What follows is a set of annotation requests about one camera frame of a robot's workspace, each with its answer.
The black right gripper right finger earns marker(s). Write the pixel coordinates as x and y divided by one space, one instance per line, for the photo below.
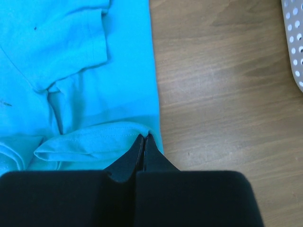
168 197

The white perforated laundry basket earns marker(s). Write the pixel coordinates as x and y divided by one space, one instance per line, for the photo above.
293 21

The bright cyan t-shirt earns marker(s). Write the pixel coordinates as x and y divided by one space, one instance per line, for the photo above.
77 83

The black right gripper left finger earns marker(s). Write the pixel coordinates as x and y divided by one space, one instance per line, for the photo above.
86 198

